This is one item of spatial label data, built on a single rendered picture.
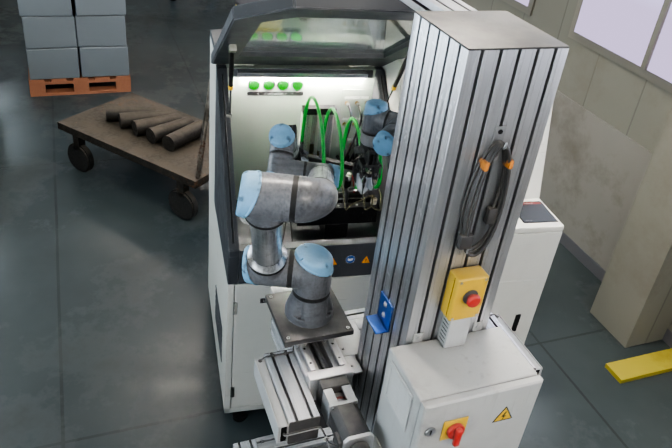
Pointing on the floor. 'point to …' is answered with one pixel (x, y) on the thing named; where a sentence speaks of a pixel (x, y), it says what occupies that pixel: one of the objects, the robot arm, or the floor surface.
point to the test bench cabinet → (223, 319)
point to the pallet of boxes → (73, 17)
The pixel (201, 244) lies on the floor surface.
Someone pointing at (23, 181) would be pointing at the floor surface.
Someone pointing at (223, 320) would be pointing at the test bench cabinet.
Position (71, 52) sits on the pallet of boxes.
